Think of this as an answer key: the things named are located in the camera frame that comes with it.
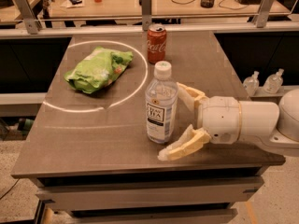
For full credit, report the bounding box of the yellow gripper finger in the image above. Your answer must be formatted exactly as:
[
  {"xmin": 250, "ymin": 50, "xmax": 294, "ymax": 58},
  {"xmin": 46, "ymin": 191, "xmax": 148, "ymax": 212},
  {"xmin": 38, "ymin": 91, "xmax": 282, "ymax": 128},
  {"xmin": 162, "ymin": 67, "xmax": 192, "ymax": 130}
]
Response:
[
  {"xmin": 177, "ymin": 82, "xmax": 207, "ymax": 111},
  {"xmin": 158, "ymin": 125, "xmax": 211, "ymax": 161}
]

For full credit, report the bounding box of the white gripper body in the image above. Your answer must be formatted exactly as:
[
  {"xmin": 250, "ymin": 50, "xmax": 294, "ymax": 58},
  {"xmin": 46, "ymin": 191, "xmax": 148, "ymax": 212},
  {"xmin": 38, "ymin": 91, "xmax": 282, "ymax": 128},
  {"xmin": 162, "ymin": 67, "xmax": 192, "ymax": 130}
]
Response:
[{"xmin": 197, "ymin": 96, "xmax": 241, "ymax": 144}]

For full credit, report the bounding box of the clear plastic tea bottle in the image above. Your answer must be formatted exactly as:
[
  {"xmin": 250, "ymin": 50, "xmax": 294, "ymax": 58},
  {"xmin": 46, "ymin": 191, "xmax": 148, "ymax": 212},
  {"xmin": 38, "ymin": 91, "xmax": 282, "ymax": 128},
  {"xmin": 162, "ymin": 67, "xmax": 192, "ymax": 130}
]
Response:
[{"xmin": 145, "ymin": 61, "xmax": 178, "ymax": 144}]

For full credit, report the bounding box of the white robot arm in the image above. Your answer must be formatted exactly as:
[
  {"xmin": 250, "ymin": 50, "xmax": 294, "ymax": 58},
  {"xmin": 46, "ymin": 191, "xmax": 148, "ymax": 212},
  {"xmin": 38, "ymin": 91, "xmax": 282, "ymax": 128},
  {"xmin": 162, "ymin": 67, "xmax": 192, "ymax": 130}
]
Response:
[{"xmin": 158, "ymin": 84, "xmax": 298, "ymax": 161}]

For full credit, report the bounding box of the clear sanitizer bottle left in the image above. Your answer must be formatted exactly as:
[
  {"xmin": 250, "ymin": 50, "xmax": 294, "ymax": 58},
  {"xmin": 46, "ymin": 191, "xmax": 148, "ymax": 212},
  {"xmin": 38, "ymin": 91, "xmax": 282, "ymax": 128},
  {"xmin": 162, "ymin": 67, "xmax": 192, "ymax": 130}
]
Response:
[{"xmin": 243, "ymin": 71, "xmax": 259, "ymax": 96}]

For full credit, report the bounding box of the red Coca-Cola can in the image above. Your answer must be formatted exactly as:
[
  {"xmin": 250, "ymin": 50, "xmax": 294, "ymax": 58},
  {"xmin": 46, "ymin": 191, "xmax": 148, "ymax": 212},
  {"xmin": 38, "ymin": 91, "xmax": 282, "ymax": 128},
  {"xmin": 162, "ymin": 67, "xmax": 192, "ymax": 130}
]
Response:
[{"xmin": 147, "ymin": 23, "xmax": 167, "ymax": 63}]

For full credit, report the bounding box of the black mesh cup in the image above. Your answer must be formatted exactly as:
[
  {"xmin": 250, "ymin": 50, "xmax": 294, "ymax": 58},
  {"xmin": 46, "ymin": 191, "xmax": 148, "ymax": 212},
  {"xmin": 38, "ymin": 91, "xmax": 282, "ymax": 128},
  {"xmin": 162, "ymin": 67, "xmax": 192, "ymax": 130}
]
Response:
[{"xmin": 200, "ymin": 0, "xmax": 215, "ymax": 8}]

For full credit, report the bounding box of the green chip bag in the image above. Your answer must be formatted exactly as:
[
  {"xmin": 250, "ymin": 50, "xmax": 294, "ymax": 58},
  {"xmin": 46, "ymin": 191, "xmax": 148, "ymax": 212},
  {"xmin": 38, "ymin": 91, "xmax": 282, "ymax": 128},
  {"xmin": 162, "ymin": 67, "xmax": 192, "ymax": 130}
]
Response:
[{"xmin": 64, "ymin": 47, "xmax": 134, "ymax": 94}]

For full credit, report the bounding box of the grey cabinet drawer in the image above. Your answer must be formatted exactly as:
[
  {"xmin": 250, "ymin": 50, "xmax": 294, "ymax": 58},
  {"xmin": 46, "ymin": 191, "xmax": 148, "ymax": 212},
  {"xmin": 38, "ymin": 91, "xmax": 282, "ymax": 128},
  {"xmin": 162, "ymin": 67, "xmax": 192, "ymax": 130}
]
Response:
[{"xmin": 36, "ymin": 176, "xmax": 263, "ymax": 211}]

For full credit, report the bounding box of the metal railing frame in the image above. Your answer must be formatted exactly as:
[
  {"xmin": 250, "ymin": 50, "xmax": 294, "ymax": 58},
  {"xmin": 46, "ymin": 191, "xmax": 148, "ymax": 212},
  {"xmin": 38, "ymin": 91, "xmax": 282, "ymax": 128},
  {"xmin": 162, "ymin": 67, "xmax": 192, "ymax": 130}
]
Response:
[{"xmin": 0, "ymin": 0, "xmax": 299, "ymax": 39}]

